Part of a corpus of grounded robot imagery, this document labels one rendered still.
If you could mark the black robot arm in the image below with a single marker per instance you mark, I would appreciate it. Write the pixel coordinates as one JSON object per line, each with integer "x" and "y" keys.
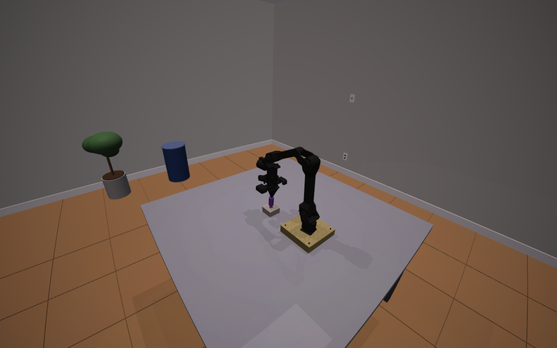
{"x": 310, "y": 167}

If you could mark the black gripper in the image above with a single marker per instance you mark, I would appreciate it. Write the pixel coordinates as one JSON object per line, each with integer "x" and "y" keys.
{"x": 272, "y": 185}

